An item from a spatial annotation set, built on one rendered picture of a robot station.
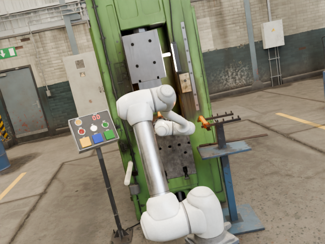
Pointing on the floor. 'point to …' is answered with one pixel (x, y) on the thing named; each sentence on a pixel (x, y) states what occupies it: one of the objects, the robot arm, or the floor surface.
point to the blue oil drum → (3, 157)
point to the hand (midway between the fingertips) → (160, 118)
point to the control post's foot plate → (127, 235)
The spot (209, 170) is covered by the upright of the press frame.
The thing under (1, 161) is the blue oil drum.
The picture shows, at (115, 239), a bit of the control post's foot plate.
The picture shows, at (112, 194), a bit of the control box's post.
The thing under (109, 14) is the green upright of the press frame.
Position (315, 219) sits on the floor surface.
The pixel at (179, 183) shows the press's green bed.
